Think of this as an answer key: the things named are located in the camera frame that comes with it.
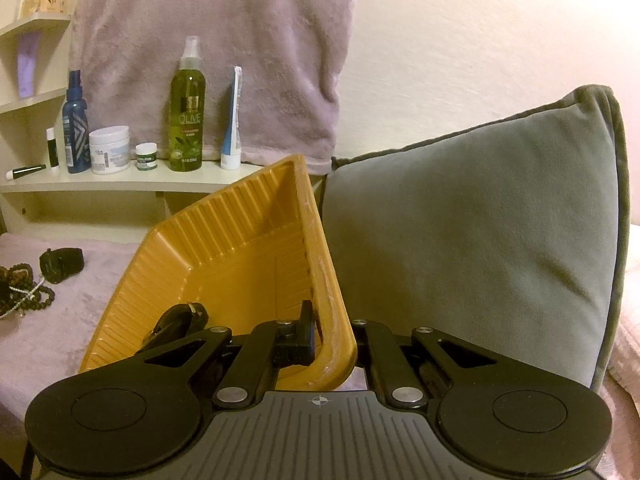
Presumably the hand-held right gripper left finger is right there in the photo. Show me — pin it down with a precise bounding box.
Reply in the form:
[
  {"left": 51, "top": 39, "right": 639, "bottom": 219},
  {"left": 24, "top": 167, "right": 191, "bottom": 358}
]
[{"left": 132, "top": 300, "right": 321, "bottom": 409}]

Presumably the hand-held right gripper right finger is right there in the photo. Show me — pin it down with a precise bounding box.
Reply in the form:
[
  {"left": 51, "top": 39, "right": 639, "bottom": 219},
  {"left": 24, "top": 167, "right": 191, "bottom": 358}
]
[{"left": 350, "top": 317, "right": 501, "bottom": 409}]

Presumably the yellow plastic tray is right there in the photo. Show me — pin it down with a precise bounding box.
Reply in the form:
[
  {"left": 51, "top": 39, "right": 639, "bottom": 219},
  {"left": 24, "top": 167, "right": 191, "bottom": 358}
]
[{"left": 77, "top": 154, "right": 358, "bottom": 392}]

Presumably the dark bead necklace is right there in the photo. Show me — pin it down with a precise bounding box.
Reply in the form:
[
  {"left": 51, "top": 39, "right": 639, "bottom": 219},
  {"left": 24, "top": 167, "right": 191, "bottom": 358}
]
[{"left": 0, "top": 262, "right": 56, "bottom": 318}]

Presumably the white pearl chain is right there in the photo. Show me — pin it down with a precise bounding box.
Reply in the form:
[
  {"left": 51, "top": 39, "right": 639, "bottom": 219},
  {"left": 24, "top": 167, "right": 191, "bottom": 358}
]
[{"left": 0, "top": 280, "right": 46, "bottom": 318}]

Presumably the black wrist watch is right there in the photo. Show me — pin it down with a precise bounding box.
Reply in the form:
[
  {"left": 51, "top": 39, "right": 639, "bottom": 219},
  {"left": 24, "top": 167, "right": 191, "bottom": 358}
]
[
  {"left": 142, "top": 301, "right": 209, "bottom": 351},
  {"left": 39, "top": 247, "right": 86, "bottom": 285}
]

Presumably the grey cushion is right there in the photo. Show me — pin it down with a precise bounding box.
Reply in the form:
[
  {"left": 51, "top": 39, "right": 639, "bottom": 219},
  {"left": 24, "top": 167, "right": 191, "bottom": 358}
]
[{"left": 320, "top": 85, "right": 628, "bottom": 393}]

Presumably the blue and white tube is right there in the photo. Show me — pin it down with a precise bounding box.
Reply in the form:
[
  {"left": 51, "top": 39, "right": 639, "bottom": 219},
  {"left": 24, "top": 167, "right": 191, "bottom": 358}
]
[{"left": 220, "top": 65, "right": 244, "bottom": 171}]

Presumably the small green jar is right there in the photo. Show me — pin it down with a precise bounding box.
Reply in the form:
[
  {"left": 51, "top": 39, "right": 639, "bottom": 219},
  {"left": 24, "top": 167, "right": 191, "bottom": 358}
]
[{"left": 134, "top": 143, "right": 160, "bottom": 172}]

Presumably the cream shelf unit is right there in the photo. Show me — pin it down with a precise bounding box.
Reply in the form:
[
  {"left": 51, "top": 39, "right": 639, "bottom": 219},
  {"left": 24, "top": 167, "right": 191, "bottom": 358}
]
[{"left": 0, "top": 12, "right": 321, "bottom": 233}]

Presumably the green spray bottle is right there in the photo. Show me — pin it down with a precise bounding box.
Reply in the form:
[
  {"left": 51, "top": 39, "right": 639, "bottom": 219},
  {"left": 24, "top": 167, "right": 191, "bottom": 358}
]
[{"left": 167, "top": 35, "right": 208, "bottom": 172}]

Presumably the white jar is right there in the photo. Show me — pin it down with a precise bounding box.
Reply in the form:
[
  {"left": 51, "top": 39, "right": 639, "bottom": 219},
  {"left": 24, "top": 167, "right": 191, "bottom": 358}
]
[{"left": 88, "top": 125, "right": 133, "bottom": 176}]

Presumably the blue spray bottle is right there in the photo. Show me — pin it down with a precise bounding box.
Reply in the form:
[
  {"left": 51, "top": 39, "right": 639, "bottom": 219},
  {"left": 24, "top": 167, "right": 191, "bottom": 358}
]
[{"left": 62, "top": 70, "right": 90, "bottom": 175}]

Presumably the mauve towel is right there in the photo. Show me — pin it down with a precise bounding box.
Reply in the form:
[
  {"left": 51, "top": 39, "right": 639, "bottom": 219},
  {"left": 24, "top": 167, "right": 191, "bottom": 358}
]
[{"left": 67, "top": 0, "right": 362, "bottom": 175}]

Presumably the black and white tube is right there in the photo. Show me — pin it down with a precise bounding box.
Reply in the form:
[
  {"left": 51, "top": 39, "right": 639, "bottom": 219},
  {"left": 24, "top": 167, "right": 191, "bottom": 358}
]
[{"left": 5, "top": 164, "right": 47, "bottom": 181}]

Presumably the purple tube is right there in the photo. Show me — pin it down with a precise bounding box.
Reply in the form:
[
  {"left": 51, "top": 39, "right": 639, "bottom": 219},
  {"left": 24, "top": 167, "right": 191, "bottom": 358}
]
[{"left": 16, "top": 31, "right": 42, "bottom": 99}]

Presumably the wooden box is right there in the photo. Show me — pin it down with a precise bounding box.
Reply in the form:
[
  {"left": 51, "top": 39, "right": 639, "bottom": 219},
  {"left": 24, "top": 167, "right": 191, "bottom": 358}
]
[{"left": 22, "top": 0, "right": 68, "bottom": 17}]

